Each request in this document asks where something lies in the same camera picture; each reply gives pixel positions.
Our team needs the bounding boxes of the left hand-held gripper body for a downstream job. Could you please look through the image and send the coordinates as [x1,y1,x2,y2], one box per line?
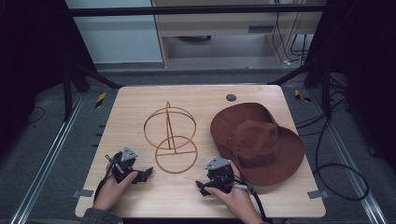
[109,146,140,184]

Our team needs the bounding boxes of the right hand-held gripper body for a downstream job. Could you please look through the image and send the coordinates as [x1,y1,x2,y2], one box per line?
[204,156,236,194]

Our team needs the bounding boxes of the person's right hand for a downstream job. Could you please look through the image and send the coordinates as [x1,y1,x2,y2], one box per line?
[204,162,254,218]

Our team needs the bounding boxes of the person's left hand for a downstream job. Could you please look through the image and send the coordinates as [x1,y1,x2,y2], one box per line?
[92,170,139,213]

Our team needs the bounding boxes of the brown wide-brim hat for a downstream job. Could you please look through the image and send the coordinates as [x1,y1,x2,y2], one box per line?
[209,102,306,188]

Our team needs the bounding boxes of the yellow black striped tape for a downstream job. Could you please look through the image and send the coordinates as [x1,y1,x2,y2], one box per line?
[94,91,107,109]
[293,89,313,104]

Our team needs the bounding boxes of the black stand leg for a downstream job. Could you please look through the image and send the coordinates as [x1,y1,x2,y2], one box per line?
[267,60,332,119]
[62,63,125,123]

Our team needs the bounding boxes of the white cabinet panel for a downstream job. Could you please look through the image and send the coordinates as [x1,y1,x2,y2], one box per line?
[64,0,164,65]

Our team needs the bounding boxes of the dark curtain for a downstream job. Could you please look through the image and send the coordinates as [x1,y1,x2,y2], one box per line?
[0,0,98,157]
[304,0,396,174]

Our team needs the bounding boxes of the light wooden desk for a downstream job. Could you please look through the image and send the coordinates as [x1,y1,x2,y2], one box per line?
[150,0,329,68]

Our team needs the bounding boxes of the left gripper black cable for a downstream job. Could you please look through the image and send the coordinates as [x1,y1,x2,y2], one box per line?
[92,154,117,203]

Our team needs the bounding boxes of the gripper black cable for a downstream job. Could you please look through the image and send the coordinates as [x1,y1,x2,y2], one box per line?
[232,177,275,224]
[92,154,117,203]

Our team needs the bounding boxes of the gold wire hat stand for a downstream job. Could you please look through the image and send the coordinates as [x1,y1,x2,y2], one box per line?
[143,100,199,175]

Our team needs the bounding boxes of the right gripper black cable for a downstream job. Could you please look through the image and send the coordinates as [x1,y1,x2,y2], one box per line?
[232,177,275,224]

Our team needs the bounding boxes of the grey metal table bracket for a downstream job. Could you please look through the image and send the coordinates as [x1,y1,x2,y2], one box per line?
[72,189,94,199]
[306,189,330,200]

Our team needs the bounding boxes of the aluminium floor rail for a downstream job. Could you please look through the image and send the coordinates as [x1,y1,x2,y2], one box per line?
[307,89,389,224]
[9,92,86,224]

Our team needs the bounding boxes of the black looped floor cable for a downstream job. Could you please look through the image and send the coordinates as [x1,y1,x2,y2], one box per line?
[312,115,371,203]

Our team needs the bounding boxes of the hanging desk cables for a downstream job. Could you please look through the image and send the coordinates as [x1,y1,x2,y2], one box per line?
[271,10,310,67]

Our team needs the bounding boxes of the black horizontal frame bar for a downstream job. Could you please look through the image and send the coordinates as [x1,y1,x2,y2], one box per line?
[66,4,327,17]

